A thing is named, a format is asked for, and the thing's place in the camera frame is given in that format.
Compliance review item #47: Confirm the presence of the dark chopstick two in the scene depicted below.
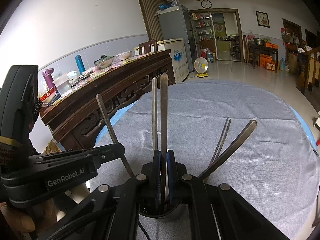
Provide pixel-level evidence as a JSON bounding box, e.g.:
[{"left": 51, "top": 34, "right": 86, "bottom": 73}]
[{"left": 96, "top": 94, "right": 134, "bottom": 177}]

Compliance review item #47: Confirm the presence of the dark chopstick five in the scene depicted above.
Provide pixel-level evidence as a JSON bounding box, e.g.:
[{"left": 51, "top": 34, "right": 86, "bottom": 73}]
[{"left": 198, "top": 119, "right": 257, "bottom": 181}]

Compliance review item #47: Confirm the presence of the dark chopstick four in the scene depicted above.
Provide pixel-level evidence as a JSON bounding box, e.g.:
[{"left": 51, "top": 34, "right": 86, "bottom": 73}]
[{"left": 211, "top": 118, "right": 232, "bottom": 167}]

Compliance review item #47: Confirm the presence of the dark chopstick separate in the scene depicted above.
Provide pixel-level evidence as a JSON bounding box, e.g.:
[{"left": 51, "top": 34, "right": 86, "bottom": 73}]
[{"left": 152, "top": 78, "right": 158, "bottom": 151}]

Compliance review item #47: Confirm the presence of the dark chopstick one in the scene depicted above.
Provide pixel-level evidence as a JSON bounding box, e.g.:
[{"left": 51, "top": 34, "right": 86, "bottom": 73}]
[{"left": 160, "top": 73, "right": 168, "bottom": 205}]

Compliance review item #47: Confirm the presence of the left hand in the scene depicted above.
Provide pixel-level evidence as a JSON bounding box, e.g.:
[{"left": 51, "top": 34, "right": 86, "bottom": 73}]
[{"left": 1, "top": 199, "right": 58, "bottom": 239}]

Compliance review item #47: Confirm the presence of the blue under cloth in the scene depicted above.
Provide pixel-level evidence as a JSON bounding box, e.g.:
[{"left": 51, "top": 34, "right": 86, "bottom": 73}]
[{"left": 94, "top": 102, "right": 135, "bottom": 147}]

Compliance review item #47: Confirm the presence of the metal utensil holder cup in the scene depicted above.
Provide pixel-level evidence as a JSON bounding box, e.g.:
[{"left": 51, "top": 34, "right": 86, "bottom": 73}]
[{"left": 139, "top": 200, "right": 185, "bottom": 223}]

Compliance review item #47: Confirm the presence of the carved dark wooden sideboard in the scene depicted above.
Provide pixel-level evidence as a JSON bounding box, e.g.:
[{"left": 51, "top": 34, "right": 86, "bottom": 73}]
[{"left": 40, "top": 49, "right": 175, "bottom": 150}]

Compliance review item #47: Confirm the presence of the gray table cloth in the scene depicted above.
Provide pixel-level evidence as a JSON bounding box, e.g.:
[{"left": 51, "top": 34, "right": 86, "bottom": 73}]
[{"left": 89, "top": 79, "right": 320, "bottom": 240}]

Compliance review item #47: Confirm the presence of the lidded green ceramic bowl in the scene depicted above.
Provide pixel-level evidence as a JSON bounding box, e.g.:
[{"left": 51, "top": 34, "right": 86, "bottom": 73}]
[{"left": 94, "top": 55, "right": 114, "bottom": 68}]

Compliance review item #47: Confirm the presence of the blue thermos bottle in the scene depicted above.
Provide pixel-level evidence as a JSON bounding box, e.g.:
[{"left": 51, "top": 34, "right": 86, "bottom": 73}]
[{"left": 75, "top": 54, "right": 86, "bottom": 75}]

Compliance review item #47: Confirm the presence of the purple thermos bottle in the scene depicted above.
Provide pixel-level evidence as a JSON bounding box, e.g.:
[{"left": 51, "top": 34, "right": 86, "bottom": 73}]
[{"left": 42, "top": 68, "right": 56, "bottom": 90}]

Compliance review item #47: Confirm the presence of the pink ceramic bowl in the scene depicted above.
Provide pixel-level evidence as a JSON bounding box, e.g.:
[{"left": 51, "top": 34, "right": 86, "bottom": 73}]
[{"left": 115, "top": 50, "right": 132, "bottom": 61}]

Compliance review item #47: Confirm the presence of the wooden chair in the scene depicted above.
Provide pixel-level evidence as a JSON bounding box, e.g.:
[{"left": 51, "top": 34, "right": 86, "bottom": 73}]
[{"left": 138, "top": 40, "right": 158, "bottom": 55}]

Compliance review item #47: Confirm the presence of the white chest freezer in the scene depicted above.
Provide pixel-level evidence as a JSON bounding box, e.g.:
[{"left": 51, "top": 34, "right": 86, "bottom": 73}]
[{"left": 133, "top": 38, "right": 190, "bottom": 84}]

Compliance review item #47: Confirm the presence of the round electric heater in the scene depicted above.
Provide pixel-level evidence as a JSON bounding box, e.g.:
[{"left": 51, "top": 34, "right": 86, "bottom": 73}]
[{"left": 194, "top": 57, "right": 209, "bottom": 77}]

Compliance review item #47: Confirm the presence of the gray refrigerator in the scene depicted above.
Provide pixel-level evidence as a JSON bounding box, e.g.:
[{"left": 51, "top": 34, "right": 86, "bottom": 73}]
[{"left": 155, "top": 4, "right": 197, "bottom": 72}]

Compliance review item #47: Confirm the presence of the orange box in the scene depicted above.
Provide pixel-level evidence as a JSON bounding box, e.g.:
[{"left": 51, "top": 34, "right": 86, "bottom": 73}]
[{"left": 259, "top": 54, "right": 272, "bottom": 68}]

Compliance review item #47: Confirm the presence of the water jug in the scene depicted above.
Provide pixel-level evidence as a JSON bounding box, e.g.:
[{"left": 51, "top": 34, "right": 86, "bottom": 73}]
[{"left": 279, "top": 58, "right": 286, "bottom": 71}]

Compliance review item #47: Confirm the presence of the dark side table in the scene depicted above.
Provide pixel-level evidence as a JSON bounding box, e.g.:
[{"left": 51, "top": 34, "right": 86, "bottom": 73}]
[{"left": 246, "top": 42, "right": 279, "bottom": 73}]

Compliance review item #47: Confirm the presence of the round wall clock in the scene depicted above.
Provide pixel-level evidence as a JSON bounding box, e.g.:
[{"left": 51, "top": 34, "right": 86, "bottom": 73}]
[{"left": 201, "top": 0, "right": 212, "bottom": 9}]

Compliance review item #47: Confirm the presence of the framed wall picture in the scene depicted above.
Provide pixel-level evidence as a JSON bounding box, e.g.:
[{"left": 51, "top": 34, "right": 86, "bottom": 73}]
[{"left": 255, "top": 11, "right": 270, "bottom": 28}]

